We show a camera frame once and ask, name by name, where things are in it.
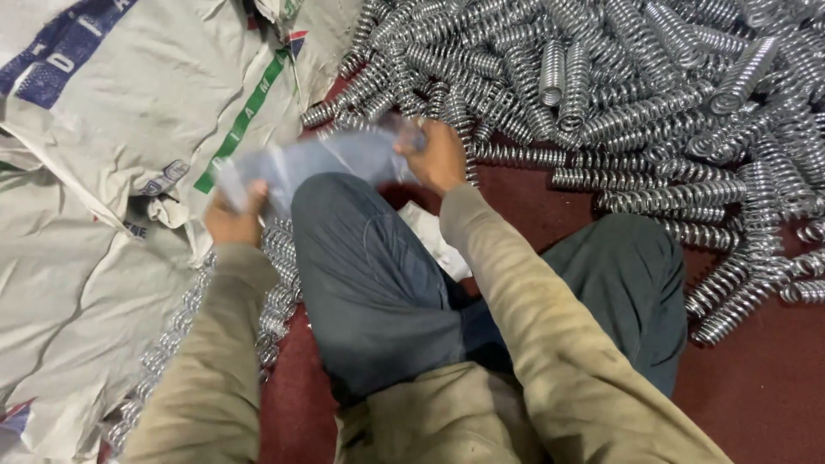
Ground plain white woven sack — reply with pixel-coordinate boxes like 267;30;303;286
0;138;217;464

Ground person's left hand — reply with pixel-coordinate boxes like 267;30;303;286
204;179;269;249

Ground person's dark trousers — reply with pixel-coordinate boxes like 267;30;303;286
290;172;689;407

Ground heap of steel coil springs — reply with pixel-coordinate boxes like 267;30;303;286
299;0;825;347

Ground packed bags of steel springs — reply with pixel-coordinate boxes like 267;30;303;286
103;218;304;455

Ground person's beige shirt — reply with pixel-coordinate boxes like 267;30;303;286
335;361;549;464

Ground white sack with green stripe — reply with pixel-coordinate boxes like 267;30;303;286
254;0;365;110

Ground white sack with blue print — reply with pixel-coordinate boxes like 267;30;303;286
0;0;304;226

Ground clear plastic bag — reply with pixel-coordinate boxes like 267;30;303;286
213;115;428;220

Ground person's right hand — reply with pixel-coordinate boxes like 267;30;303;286
394;118;469;197

